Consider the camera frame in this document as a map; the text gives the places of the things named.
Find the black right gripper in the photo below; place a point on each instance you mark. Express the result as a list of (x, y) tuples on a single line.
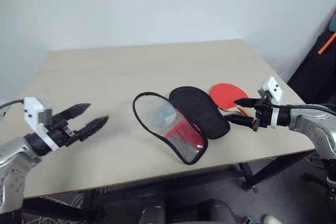
[(262, 117)]

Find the white shoe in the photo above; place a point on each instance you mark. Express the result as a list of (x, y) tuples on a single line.
[(273, 219)]

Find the red ping pong paddle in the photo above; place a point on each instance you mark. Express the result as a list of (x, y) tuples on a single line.
[(225, 94)]

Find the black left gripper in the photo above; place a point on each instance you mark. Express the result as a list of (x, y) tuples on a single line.
[(61, 134)]

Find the dark patterned rug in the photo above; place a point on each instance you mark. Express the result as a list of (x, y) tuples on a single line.
[(76, 200)]

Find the black and red paddle case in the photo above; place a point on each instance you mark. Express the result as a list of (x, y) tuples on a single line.
[(199, 111)]

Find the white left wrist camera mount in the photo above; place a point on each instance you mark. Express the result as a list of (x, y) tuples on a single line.
[(32, 108)]

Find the orange strip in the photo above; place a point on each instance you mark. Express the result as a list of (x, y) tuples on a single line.
[(326, 43)]

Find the large black object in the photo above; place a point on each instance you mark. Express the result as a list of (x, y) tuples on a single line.
[(315, 77)]

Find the teal object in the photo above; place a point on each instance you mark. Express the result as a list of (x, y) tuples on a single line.
[(333, 23)]

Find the dark grey rounded shape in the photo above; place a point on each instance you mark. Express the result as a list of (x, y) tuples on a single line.
[(215, 211), (155, 214)]

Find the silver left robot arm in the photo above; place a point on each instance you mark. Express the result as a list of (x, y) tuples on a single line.
[(13, 155)]

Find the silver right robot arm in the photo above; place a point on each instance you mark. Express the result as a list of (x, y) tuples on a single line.
[(309, 124)]

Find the black office chair base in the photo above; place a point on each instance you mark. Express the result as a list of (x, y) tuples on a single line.
[(315, 178)]

